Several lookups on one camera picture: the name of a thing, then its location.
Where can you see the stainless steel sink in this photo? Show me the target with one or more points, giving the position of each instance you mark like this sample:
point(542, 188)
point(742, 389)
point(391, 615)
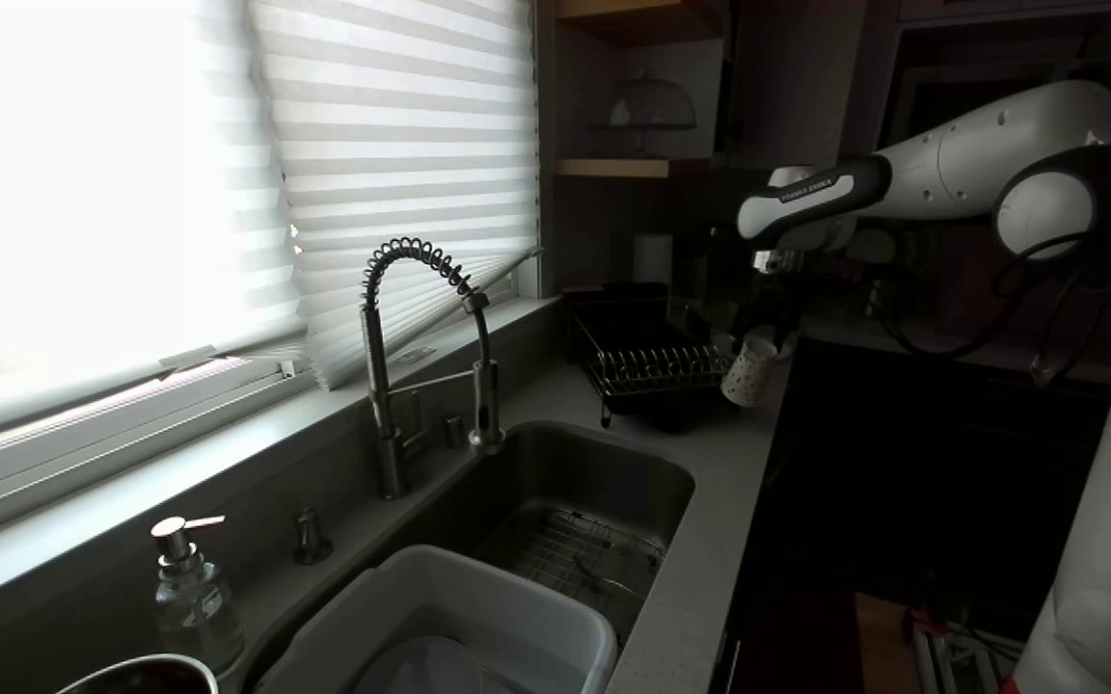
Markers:
point(522, 578)

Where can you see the sink bottom wire grid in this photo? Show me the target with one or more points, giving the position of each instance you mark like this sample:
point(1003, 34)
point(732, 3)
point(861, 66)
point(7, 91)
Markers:
point(581, 555)

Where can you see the clear soap dispenser bottle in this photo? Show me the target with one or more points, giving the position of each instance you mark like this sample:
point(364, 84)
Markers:
point(189, 594)

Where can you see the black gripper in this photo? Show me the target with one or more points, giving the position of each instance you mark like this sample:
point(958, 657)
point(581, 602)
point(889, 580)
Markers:
point(783, 282)

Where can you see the white plastic wash basin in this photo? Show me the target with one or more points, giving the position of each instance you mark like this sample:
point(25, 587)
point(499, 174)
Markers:
point(439, 621)

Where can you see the metal dish drying rack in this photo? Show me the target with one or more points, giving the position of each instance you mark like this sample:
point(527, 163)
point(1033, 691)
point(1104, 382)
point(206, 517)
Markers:
point(637, 361)

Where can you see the small steel pot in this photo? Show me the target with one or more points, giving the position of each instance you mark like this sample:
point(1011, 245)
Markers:
point(162, 672)

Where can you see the patterned paper coffee cup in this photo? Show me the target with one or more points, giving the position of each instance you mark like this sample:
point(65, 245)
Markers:
point(749, 371)

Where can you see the white pleated window blind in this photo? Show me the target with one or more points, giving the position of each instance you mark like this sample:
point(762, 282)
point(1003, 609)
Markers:
point(400, 118)

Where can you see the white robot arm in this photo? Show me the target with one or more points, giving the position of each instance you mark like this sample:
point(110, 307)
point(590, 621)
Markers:
point(1039, 173)

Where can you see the wooden wall shelf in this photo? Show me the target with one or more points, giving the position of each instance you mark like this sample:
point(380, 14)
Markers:
point(633, 169)

